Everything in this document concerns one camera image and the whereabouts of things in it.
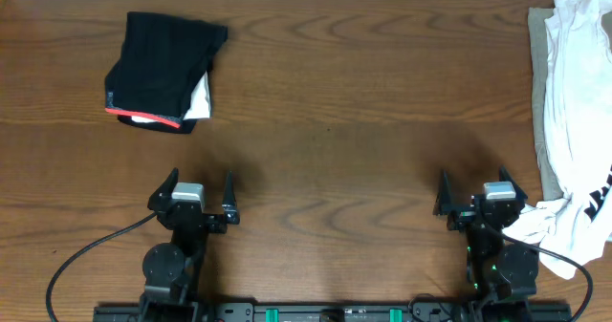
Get black folded garment red trim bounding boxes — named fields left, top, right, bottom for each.
left=104, top=11, right=229, bottom=134

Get white t-shirt black logo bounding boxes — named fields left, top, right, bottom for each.
left=504, top=0, right=611, bottom=279

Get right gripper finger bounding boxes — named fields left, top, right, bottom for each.
left=498, top=166, right=528, bottom=203
left=433, top=170, right=453, bottom=216

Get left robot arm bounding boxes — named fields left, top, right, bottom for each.
left=138, top=169, right=240, bottom=322

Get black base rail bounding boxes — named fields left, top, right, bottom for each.
left=93, top=301, right=572, bottom=322

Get beige khaki shorts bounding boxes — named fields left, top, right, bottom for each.
left=527, top=7, right=612, bottom=203

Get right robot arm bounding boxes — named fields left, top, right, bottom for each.
left=433, top=167, right=538, bottom=321

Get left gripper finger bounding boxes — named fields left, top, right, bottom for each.
left=147, top=168, right=179, bottom=210
left=222, top=171, right=240, bottom=225

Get white folded garment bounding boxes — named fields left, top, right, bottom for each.
left=130, top=73, right=211, bottom=128

